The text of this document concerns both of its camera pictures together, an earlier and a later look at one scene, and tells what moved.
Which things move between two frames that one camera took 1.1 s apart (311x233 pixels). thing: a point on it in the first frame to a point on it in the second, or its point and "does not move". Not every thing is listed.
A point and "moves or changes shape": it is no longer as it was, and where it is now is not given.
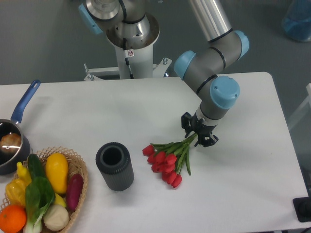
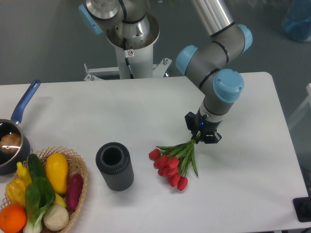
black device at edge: x=302 y=206 does not move
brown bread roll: x=10 y=142 does not move
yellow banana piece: x=59 y=200 does not move
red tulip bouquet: x=167 y=159 moves or changes shape
